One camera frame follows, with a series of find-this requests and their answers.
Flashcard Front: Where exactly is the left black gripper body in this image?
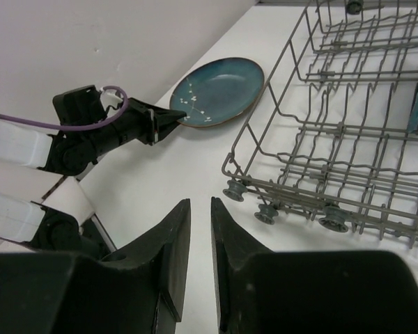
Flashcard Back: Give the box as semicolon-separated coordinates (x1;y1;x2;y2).
129;98;187;145

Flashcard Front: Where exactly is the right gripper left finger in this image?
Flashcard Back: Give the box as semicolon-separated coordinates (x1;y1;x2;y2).
102;199;191;333

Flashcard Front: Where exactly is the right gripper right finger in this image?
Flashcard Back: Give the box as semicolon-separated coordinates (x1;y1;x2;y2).
210;197;272;333

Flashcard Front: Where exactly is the dark blue round plate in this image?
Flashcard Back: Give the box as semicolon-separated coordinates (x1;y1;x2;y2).
169;57;265;128

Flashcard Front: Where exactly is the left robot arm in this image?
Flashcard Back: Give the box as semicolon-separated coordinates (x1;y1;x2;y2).
0;90;186;260

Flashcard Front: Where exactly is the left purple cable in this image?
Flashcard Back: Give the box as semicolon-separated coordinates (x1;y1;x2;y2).
0;85;128;132

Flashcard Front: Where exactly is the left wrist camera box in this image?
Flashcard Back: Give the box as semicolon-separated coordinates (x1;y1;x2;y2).
52;85;107;126

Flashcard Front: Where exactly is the grey wire dish rack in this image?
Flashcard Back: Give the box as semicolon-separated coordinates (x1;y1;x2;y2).
222;1;418;250

